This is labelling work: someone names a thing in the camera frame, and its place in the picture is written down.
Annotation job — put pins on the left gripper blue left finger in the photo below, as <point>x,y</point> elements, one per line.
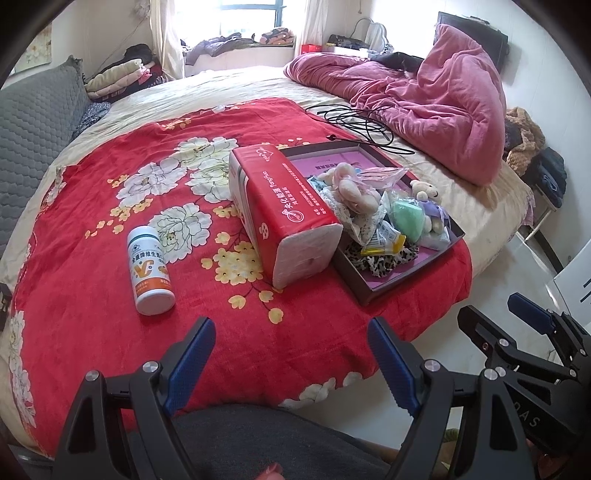
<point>183,363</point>

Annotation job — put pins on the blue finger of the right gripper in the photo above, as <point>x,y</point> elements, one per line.
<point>494,342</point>
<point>531,313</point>

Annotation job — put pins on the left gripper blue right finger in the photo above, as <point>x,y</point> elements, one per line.
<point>400,364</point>

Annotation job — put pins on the leopard print scrunchie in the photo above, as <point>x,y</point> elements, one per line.
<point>380,266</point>

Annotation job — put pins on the yellow white snack bag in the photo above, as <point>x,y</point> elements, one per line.
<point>387,240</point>

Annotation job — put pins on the teddy bear purple dress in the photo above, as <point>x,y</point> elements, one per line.
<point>430,199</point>

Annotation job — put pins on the mint green sponge egg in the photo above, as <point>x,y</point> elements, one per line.
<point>409,218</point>

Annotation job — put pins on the teddy bear with tiara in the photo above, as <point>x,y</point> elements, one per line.
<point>347,186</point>

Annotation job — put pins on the pink item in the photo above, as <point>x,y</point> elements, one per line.
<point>382,178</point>

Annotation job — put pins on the white floral scrunchie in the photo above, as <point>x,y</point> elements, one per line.
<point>360,227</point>

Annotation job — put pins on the white supplement bottle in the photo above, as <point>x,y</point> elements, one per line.
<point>151,286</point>

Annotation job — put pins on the beige bed sheet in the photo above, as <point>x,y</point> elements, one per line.
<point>488,215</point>

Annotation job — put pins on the grey tray with pink book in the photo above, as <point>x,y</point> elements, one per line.
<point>313,160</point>

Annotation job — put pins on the clothes pile on chair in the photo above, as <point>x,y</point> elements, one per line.
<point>527,153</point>

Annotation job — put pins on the red tissue box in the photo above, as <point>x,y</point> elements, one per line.
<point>294,232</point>

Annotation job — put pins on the black clip on blanket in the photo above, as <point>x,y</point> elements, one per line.
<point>5,301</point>

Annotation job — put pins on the red floral blanket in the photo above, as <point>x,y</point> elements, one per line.
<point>73,308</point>

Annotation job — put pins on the pink crumpled duvet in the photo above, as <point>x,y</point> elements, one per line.
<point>453,109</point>

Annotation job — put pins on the black television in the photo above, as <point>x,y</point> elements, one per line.
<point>493,41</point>

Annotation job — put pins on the grey quilted headboard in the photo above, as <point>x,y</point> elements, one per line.
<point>39,115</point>

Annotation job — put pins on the folded clothes pile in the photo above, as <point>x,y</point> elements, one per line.
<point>137,70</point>

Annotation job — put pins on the red box on desk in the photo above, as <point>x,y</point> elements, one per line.
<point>310,48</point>

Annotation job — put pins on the clothes on window sill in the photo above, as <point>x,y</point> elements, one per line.
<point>219,45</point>

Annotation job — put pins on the wall painting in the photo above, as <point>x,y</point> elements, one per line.
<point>38,52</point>

